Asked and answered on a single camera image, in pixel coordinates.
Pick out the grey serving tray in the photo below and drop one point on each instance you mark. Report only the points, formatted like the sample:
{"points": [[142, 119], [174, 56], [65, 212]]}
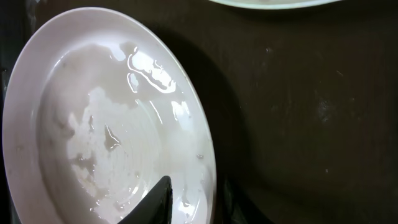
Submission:
{"points": [[302, 103]]}

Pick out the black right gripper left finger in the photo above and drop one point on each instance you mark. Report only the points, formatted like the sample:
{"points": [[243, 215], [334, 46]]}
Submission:
{"points": [[155, 207]]}

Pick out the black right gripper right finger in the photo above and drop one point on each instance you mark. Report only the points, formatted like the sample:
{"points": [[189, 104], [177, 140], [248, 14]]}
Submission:
{"points": [[238, 208]]}

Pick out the pink white plate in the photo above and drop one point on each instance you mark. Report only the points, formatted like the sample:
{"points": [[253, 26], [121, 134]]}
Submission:
{"points": [[97, 111]]}

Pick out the cream white plate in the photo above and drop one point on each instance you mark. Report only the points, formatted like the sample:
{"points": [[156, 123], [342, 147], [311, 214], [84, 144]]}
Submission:
{"points": [[273, 4]]}

